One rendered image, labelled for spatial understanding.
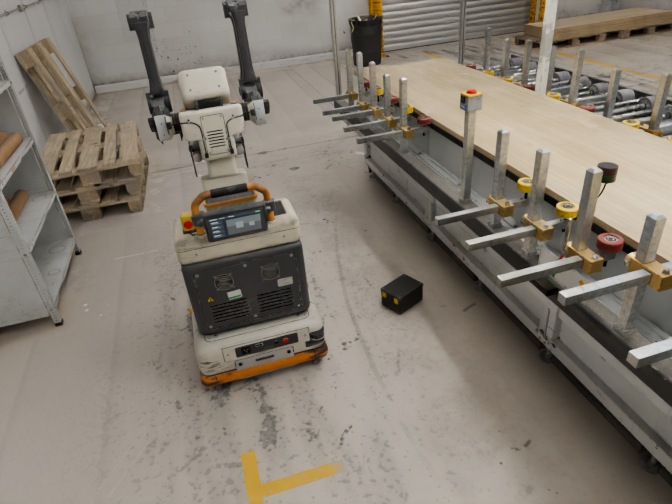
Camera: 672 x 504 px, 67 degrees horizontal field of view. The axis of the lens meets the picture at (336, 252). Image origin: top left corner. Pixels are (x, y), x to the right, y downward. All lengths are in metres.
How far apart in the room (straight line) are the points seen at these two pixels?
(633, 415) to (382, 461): 1.00
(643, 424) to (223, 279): 1.78
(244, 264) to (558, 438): 1.51
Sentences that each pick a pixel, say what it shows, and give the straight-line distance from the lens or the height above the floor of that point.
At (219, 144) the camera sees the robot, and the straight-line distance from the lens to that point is 2.38.
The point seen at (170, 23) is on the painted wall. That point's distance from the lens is 9.17.
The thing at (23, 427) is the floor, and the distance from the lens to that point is 2.91.
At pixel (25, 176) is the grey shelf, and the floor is 0.64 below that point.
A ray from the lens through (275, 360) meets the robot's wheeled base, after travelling 2.52.
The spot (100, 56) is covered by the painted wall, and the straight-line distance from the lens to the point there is 9.29.
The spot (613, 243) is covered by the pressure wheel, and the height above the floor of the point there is 0.91.
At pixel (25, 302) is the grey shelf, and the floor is 0.21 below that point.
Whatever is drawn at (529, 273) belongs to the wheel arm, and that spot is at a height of 0.86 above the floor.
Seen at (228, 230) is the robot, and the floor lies 0.84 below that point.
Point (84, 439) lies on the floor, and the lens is 2.69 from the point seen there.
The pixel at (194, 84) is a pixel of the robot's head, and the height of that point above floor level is 1.34.
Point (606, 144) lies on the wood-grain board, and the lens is 2.75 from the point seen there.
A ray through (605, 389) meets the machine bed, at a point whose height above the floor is 0.17.
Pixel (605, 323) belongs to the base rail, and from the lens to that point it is 1.87.
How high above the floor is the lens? 1.83
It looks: 32 degrees down
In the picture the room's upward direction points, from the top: 5 degrees counter-clockwise
